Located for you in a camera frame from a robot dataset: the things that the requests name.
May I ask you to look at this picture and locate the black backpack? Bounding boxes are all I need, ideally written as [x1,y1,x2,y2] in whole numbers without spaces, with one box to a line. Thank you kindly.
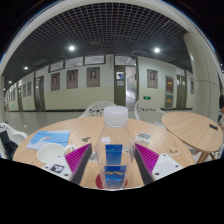
[0,130,18,160]

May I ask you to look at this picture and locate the white lattice-back plastic chair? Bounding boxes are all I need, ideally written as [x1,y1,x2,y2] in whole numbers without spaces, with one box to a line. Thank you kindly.
[78,100,117,118]
[133,99,166,124]

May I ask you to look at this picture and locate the round ceiling lights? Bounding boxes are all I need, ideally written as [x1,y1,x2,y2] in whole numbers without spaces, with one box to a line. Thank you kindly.
[23,44,162,71]

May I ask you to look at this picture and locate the round wooden side table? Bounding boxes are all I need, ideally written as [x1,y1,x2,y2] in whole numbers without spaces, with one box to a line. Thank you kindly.
[161,110,224,164]

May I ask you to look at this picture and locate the flat round red coaster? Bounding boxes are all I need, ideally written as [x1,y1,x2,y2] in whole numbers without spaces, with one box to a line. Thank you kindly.
[95,173,128,190]

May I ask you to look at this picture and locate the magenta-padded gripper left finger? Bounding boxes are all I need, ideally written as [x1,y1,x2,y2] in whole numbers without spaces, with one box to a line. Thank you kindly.
[41,143,94,186]

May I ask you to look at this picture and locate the light blue booklet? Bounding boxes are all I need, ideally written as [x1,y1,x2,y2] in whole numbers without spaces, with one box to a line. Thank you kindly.
[26,129,71,150]

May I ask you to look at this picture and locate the framed wall portraits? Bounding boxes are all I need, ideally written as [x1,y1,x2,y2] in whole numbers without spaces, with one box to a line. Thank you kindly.
[21,66,159,98]

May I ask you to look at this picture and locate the clear blue-labelled water bottle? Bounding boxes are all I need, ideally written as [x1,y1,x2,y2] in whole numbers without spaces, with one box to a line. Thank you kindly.
[94,105,137,190]

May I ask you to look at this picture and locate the white plastic armchair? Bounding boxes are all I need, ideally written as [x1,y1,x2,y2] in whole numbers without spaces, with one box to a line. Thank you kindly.
[0,122,29,160]

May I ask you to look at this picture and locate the small printed card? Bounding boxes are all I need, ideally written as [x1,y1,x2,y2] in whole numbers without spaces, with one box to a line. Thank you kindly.
[134,132,152,145]

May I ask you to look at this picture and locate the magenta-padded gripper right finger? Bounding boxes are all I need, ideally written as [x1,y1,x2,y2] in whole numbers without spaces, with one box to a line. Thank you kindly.
[134,143,184,186]

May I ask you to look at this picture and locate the red wall notice boards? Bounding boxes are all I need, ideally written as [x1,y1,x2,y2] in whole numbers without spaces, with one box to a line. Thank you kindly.
[165,75,175,108]

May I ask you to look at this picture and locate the open dark doorway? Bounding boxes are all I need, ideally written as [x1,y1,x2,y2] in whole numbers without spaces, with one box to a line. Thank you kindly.
[113,65,138,108]

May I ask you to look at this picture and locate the person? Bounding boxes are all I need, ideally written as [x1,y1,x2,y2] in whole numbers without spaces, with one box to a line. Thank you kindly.
[217,93,224,131]

